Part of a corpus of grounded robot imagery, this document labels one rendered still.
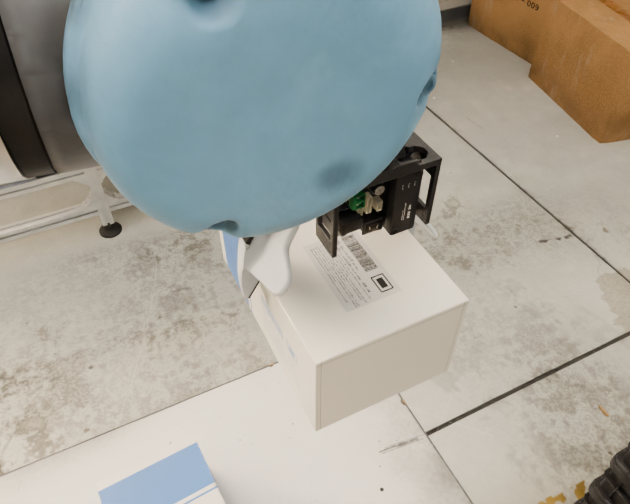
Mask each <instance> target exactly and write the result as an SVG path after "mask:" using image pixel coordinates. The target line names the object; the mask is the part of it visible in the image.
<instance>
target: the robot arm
mask: <svg viewBox="0 0 630 504"><path fill-rule="evenodd" d="M441 44H442V29H441V14H440V8H439V2H438V0H0V184H5V183H11V182H16V181H21V180H27V179H30V178H32V177H37V176H42V175H48V174H53V173H59V174H61V173H66V172H72V171H77V170H82V169H87V168H92V167H97V166H101V167H102V168H103V170H104V172H105V173H106V175H107V177H108V178H109V179H110V181H111V182H112V183H113V185H114V186H115V187H116V189H117V190H118V191H119V192H120V193H121V194H122V195H123V196H124V197H125V198H126V199H127V200H128V201H129V202H130V203H131V204H133V205H134V206H135V207H137V208H138V209H139V210H141V211H142V212H143V213H145V214H146V215H148V216H149V217H151V218H153V219H155V220H157V221H159V222H161V223H163V224H165V225H167V226H169V227H172V228H175V229H177V230H180V231H183V232H187V233H197V232H201V231H203V230H205V229H210V230H220V231H223V232H225V233H227V234H229V235H231V236H233V237H237V238H239V242H238V265H237V268H238V279H239V284H240V288H241V292H242V294H243V296H244V298H245V299H248V298H250V297H251V295H252V294H253V292H254V290H255V289H256V287H257V285H258V284H259V282H261V283H262V284H263V285H264V286H265V287H266V288H267V289H268V290H269V291H270V292H271V293H272V294H273V295H275V296H278V297H280V296H283V295H284V294H285V293H286V292H287V291H288V289H289V287H290V284H291V281H292V271H291V264H290V257H289V248H290V245H291V242H292V240H293V238H294V237H295V235H296V233H297V231H298V229H299V226H300V225H301V224H304V223H306V222H309V221H311V220H313V219H315V218H316V236H317V237H318V239H319V240H320V241H321V243H322V244H323V246H324V247H325V249H326V250H327V251H328V253H329V254H330V256H331V257H332V258H335V257H337V241H338V236H340V237H345V236H346V235H347V234H348V233H351V232H354V231H356V230H359V229H360V230H361V231H362V235H365V234H368V233H371V232H373V231H376V230H381V229H382V227H384V229H385V230H386V231H387V232H388V233H389V235H395V234H397V233H400V232H402V231H405V230H408V231H409V232H410V233H411V234H412V235H414V231H415V227H416V223H417V224H419V225H420V226H421V227H422V228H423V229H424V230H426V231H427V232H428V233H429V234H430V235H431V236H433V237H434V238H435V239H436V238H437V237H438V233H437V232H436V230H435V229H434V227H433V226H432V225H431V224H430V223H429V222H430V217H431V212H432V207H433V202H434V197H435V192H436V187H437V182H438V177H439V172H440V167H441V162H442V157H440V156H439V155H438V154H437V153H436V152H435V151H434V150H433V149H432V148H431V147H430V146H429V145H428V144H427V143H426V142H424V141H423V140H422V139H421V138H420V137H419V136H418V135H417V134H416V133H415V132H414V130H415V128H416V126H417V125H418V123H419V121H420V119H421V117H422V115H423V113H424V111H425V108H426V105H427V100H428V96H429V94H430V92H431V91H432V90H433V89H434V87H435V85H436V82H437V80H436V78H437V66H438V63H439V61H440V55H441ZM424 169H425V170H426V171H427V172H428V173H429V174H430V175H431V178H430V183H429V188H428V193H427V199H426V204H425V203H424V202H423V201H422V200H421V199H420V198H419V192H420V187H421V181H422V176H423V170H424ZM323 224H324V225H323ZM325 227H326V228H327V229H326V228H325ZM328 231H329V232H328Z"/></svg>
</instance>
